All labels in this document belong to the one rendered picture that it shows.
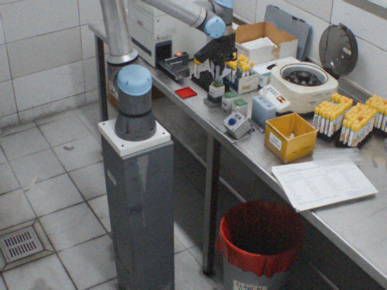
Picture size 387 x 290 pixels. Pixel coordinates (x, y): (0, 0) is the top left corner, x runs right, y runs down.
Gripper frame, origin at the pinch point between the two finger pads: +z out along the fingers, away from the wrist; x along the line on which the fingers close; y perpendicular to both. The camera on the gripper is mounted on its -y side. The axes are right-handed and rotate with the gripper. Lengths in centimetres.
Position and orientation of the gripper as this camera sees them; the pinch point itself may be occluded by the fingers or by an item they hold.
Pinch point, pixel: (215, 80)
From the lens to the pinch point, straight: 211.4
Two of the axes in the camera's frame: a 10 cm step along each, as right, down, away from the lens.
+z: -0.2, 8.2, 5.7
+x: -5.3, -5.0, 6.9
